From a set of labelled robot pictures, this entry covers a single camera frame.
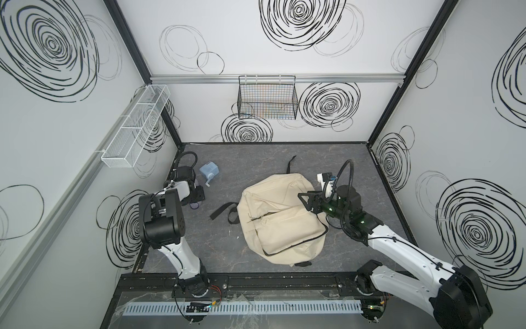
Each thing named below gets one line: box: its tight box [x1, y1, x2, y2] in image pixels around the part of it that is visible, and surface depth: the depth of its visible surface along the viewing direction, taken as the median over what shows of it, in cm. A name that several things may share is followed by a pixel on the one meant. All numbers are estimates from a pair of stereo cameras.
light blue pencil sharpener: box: [199, 160, 220, 188], surface depth 104 cm
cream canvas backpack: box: [209, 155, 329, 267], surface depth 87 cm
